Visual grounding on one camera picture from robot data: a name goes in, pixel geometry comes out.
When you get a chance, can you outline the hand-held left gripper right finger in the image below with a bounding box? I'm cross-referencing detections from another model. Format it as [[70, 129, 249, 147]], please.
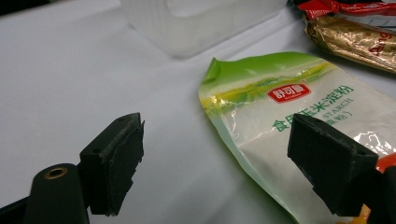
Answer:
[[287, 113, 379, 217]]

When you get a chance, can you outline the gold foil packet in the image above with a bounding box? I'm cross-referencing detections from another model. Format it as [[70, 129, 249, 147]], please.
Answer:
[[303, 15, 396, 75]]

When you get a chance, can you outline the white table sheet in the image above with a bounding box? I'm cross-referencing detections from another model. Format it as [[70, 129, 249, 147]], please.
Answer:
[[0, 0, 396, 224]]

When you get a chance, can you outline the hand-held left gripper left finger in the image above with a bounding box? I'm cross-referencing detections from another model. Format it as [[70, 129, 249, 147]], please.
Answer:
[[79, 112, 146, 217]]

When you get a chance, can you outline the red and black snack packet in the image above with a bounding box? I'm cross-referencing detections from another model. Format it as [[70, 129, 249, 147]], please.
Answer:
[[288, 0, 396, 21]]

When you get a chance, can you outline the green and white starch bag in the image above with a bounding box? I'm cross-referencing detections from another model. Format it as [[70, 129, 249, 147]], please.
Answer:
[[198, 51, 396, 224]]

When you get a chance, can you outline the white translucent plastic container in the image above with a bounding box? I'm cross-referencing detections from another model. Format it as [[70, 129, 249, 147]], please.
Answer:
[[120, 0, 289, 60]]

